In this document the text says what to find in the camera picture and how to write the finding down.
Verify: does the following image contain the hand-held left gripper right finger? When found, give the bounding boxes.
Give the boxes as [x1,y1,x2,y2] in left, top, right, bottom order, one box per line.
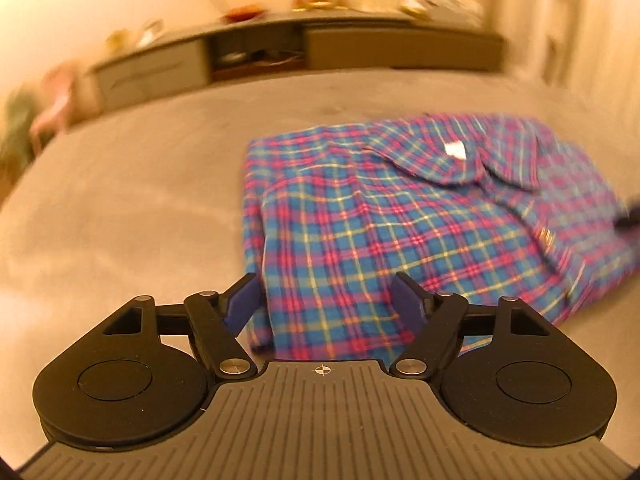
[389,271,553,378]

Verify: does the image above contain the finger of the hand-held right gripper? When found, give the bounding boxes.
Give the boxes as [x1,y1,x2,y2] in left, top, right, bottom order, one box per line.
[612,200,640,233]

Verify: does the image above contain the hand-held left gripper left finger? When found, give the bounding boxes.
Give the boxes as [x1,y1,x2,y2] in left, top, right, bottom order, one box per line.
[102,272,261,380]

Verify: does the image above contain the blue pink plaid shirt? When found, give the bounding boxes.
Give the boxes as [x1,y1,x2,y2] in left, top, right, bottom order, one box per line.
[241,112,640,356]

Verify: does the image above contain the grey low media cabinet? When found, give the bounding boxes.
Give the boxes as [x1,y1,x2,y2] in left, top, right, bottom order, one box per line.
[85,7,506,111]

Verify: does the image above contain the pink plastic child chair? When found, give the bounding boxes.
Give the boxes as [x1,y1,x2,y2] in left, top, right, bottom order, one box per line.
[27,60,81,153]

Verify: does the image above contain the white storage box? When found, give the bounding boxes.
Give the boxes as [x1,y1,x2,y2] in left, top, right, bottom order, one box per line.
[425,0,486,26]

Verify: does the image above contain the white power strip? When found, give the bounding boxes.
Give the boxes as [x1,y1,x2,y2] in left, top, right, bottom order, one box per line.
[135,20,166,48]

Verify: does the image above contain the green plastic child chair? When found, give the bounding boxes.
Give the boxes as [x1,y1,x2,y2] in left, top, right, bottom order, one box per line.
[0,87,41,171]

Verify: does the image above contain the plate of oranges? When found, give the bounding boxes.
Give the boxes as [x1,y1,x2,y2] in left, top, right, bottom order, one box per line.
[222,4,266,23]

